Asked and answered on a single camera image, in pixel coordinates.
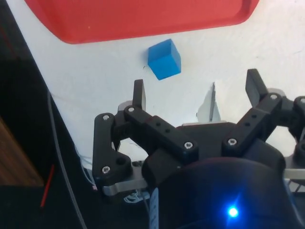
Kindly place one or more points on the blue cube block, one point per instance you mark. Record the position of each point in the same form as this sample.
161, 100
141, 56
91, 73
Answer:
164, 60

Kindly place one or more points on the red tray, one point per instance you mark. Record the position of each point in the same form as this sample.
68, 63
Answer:
143, 19

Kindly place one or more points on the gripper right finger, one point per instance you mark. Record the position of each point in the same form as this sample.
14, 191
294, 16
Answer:
259, 112

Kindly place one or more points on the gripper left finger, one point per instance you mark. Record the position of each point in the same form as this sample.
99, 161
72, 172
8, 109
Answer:
152, 124

